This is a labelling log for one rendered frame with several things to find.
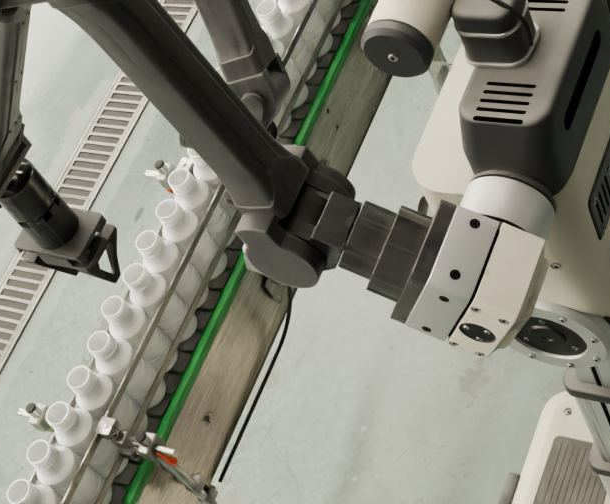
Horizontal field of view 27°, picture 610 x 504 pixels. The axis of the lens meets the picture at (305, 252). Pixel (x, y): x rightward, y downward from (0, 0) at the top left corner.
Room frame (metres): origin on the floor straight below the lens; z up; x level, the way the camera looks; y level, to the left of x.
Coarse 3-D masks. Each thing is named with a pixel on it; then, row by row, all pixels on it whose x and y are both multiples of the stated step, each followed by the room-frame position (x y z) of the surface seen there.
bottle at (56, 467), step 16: (32, 448) 1.12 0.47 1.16; (48, 448) 1.10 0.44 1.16; (64, 448) 1.12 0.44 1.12; (32, 464) 1.10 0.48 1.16; (48, 464) 1.09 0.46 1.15; (64, 464) 1.10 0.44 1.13; (48, 480) 1.09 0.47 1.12; (64, 480) 1.08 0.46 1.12; (96, 480) 1.10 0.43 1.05; (80, 496) 1.08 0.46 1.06; (96, 496) 1.08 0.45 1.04
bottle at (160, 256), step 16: (144, 240) 1.35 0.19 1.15; (160, 240) 1.33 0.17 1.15; (144, 256) 1.33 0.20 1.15; (160, 256) 1.32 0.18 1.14; (176, 256) 1.32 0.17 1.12; (160, 272) 1.31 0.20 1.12; (192, 272) 1.32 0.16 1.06; (176, 288) 1.31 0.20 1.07; (192, 288) 1.31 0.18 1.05; (208, 288) 1.33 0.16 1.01
